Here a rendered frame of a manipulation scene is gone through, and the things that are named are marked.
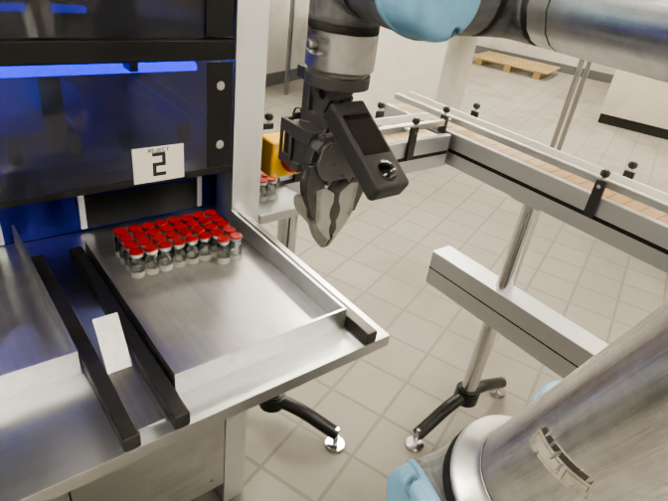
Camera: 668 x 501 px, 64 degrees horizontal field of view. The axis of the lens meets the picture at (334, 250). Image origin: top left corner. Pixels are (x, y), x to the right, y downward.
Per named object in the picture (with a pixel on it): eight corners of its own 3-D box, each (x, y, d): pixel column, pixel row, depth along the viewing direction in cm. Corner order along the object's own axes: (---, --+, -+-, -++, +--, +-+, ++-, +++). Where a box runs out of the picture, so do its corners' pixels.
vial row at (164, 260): (128, 273, 83) (125, 249, 81) (231, 248, 93) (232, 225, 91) (133, 280, 82) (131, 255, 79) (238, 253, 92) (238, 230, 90)
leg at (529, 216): (444, 398, 180) (511, 193, 141) (462, 388, 185) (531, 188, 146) (465, 416, 175) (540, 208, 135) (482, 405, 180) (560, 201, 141)
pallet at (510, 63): (560, 74, 782) (562, 67, 776) (547, 82, 720) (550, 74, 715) (484, 57, 828) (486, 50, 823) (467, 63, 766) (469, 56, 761)
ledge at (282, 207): (226, 196, 115) (227, 188, 114) (277, 186, 123) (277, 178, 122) (259, 225, 106) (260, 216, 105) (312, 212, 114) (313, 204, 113)
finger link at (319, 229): (302, 230, 70) (309, 164, 66) (329, 250, 67) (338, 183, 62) (282, 235, 69) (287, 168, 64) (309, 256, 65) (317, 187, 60)
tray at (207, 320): (86, 258, 85) (84, 240, 83) (232, 226, 100) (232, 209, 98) (175, 396, 64) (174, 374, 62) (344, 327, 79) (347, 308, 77)
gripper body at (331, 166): (325, 155, 69) (337, 60, 63) (368, 181, 63) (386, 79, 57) (275, 164, 65) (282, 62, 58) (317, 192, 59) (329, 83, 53)
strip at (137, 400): (96, 355, 68) (91, 318, 65) (120, 347, 69) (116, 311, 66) (138, 430, 59) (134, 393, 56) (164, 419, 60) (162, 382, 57)
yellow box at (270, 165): (251, 165, 106) (252, 130, 102) (281, 160, 110) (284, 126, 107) (271, 180, 101) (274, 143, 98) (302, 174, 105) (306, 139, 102)
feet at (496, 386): (399, 440, 172) (407, 411, 165) (493, 383, 201) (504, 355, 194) (417, 458, 167) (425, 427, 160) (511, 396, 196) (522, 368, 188)
